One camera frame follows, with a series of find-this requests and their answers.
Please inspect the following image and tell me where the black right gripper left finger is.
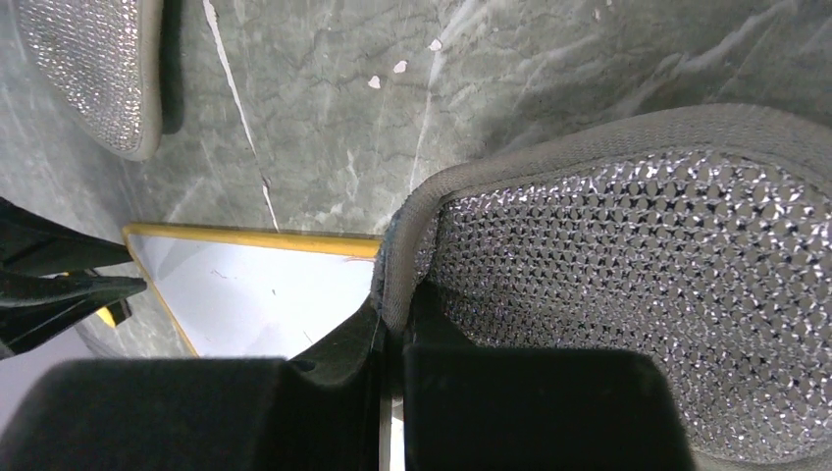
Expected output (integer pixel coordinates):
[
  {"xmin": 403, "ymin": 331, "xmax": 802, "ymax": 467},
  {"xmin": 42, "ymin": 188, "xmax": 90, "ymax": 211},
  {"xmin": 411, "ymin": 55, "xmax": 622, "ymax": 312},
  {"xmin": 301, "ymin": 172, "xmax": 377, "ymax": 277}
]
[{"xmin": 1, "ymin": 305, "xmax": 389, "ymax": 470}]

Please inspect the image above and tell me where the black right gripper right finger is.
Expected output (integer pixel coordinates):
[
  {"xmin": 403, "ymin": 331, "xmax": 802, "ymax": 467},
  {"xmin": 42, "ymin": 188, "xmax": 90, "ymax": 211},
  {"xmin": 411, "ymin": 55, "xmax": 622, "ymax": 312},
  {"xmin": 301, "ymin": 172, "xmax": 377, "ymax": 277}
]
[{"xmin": 402, "ymin": 283, "xmax": 695, "ymax": 470}]

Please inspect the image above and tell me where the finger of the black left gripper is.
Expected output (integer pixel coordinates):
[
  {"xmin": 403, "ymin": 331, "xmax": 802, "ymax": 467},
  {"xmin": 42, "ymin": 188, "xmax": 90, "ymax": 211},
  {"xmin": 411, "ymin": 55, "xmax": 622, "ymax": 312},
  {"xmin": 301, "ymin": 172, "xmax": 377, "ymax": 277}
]
[
  {"xmin": 1, "ymin": 271, "xmax": 146, "ymax": 358},
  {"xmin": 1, "ymin": 198, "xmax": 132, "ymax": 277}
]

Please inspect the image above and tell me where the yellow framed whiteboard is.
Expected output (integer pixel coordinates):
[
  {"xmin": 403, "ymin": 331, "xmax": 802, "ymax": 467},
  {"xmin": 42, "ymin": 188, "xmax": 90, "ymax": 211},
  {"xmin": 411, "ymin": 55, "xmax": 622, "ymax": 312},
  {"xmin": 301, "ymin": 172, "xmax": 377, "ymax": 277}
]
[{"xmin": 122, "ymin": 223, "xmax": 407, "ymax": 471}]

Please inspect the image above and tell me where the grey blue scrubbing sponge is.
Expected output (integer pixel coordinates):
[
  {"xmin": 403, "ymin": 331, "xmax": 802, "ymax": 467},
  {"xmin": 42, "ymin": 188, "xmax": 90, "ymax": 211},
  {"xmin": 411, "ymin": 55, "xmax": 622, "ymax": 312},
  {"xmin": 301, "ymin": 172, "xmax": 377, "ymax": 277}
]
[{"xmin": 371, "ymin": 104, "xmax": 831, "ymax": 470}]

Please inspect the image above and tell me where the yellow black sponge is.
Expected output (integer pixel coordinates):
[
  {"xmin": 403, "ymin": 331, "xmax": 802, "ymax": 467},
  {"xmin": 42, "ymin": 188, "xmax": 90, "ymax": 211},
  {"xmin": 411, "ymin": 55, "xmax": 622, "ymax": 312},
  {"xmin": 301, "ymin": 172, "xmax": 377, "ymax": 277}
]
[{"xmin": 61, "ymin": 269, "xmax": 132, "ymax": 329}]

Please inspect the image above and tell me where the grey silver scrubbing sponge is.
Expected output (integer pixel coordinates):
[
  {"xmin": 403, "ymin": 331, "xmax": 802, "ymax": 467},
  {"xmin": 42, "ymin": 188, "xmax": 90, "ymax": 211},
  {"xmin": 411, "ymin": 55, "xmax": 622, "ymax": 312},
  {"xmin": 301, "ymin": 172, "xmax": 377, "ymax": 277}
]
[{"xmin": 12, "ymin": 0, "xmax": 164, "ymax": 161}]

